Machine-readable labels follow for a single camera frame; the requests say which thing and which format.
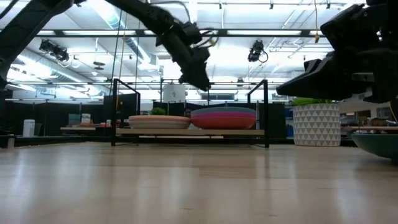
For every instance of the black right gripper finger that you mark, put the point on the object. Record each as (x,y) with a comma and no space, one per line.
(323,84)
(311,64)

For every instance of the beige plate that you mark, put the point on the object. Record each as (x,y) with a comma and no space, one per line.
(158,123)

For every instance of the dark teal bowl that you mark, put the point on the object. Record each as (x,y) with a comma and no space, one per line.
(377,144)

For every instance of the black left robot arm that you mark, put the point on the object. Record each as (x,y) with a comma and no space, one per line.
(146,12)

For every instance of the small green potted plant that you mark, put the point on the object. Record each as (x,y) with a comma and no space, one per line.
(158,111)

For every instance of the white triangle-pattern planter with plant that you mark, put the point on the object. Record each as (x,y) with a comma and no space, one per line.
(316,124)

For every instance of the orange plate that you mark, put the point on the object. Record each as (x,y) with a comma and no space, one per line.
(223,123)

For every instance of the background wooden desk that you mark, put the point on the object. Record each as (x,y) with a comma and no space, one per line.
(370,127)

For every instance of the white orange book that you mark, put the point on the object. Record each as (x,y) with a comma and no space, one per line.
(86,119)

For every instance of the teal book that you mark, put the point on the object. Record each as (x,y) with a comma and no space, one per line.
(74,119)

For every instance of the background wooden table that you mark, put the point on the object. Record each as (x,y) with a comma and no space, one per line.
(77,128)

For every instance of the white bin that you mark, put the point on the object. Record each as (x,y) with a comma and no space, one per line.
(29,128)

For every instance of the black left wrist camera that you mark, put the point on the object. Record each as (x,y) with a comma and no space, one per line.
(191,32)

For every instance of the black metal rack frame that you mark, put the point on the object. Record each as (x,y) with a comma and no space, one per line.
(192,132)

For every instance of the black overhead frame bar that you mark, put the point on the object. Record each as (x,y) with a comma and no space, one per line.
(264,32)

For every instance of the black camera on rail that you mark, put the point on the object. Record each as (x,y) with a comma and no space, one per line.
(56,51)

